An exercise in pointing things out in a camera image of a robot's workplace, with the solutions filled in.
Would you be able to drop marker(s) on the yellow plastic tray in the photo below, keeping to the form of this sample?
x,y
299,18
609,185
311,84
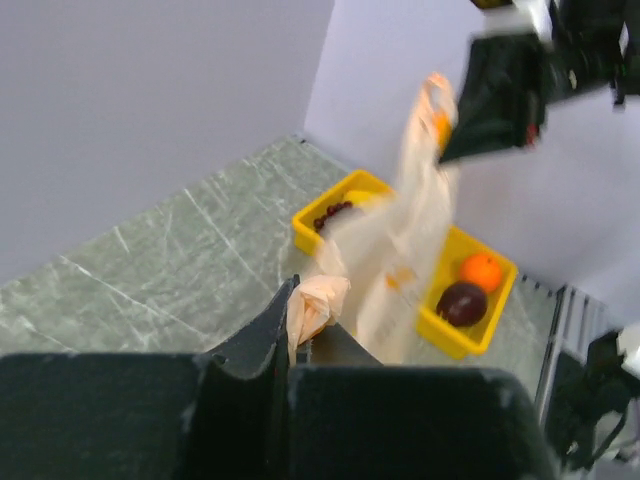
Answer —
x,y
463,258

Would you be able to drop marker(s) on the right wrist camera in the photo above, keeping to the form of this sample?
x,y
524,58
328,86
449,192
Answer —
x,y
515,25

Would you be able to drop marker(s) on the orange fake fruit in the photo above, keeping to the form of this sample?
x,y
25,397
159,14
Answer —
x,y
482,270

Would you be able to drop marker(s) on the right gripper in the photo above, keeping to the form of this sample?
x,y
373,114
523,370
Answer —
x,y
510,79

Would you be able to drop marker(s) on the aluminium rail frame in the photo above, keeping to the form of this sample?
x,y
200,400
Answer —
x,y
548,322

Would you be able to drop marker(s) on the dark red mangosteen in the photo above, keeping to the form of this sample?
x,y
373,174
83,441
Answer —
x,y
462,304

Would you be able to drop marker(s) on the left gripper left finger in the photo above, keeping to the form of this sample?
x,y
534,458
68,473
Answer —
x,y
214,415

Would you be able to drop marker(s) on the orange translucent plastic bag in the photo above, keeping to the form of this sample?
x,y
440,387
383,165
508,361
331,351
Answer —
x,y
375,264

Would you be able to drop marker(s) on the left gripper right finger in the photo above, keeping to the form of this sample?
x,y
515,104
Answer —
x,y
350,417

